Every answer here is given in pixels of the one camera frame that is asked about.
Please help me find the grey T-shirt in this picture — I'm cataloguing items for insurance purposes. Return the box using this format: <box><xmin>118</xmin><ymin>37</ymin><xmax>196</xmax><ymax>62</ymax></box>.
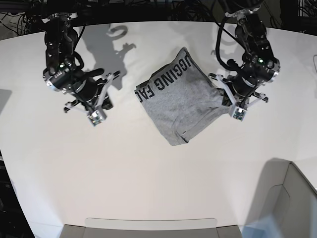
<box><xmin>134</xmin><ymin>47</ymin><xmax>229</xmax><ymax>146</ymax></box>

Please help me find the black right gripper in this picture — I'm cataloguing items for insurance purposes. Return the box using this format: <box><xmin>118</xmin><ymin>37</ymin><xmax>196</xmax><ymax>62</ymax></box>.
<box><xmin>73</xmin><ymin>78</ymin><xmax>113</xmax><ymax>111</ymax></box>

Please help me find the grey bin at right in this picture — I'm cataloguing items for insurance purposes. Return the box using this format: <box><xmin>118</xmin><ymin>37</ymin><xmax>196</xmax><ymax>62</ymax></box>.
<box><xmin>241</xmin><ymin>159</ymin><xmax>317</xmax><ymax>238</ymax></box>

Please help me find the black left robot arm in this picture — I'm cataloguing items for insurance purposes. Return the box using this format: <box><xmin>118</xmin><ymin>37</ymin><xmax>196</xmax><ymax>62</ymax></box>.
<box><xmin>215</xmin><ymin>0</ymin><xmax>280</xmax><ymax>108</ymax></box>

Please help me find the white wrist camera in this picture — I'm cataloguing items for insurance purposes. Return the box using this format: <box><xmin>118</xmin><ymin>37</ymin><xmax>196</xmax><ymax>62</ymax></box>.
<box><xmin>63</xmin><ymin>71</ymin><xmax>120</xmax><ymax>126</ymax></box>
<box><xmin>208</xmin><ymin>73</ymin><xmax>268</xmax><ymax>121</ymax></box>

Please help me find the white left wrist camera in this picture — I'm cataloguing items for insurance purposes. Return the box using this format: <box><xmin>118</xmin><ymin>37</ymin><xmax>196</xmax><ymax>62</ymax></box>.
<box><xmin>208</xmin><ymin>73</ymin><xmax>268</xmax><ymax>121</ymax></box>

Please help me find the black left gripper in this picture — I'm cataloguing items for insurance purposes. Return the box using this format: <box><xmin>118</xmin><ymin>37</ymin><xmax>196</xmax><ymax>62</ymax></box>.
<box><xmin>219</xmin><ymin>74</ymin><xmax>262</xmax><ymax>107</ymax></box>

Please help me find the grey cloth at right edge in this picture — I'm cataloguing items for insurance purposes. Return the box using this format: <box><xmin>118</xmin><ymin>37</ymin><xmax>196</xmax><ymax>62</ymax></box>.
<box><xmin>313</xmin><ymin>55</ymin><xmax>317</xmax><ymax>73</ymax></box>

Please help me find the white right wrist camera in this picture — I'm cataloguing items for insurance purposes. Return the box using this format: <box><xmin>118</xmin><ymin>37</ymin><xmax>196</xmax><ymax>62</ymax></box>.
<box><xmin>63</xmin><ymin>71</ymin><xmax>120</xmax><ymax>126</ymax></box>

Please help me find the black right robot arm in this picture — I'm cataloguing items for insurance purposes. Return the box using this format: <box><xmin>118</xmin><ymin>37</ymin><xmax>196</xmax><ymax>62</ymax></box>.
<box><xmin>43</xmin><ymin>12</ymin><xmax>120</xmax><ymax>113</ymax></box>

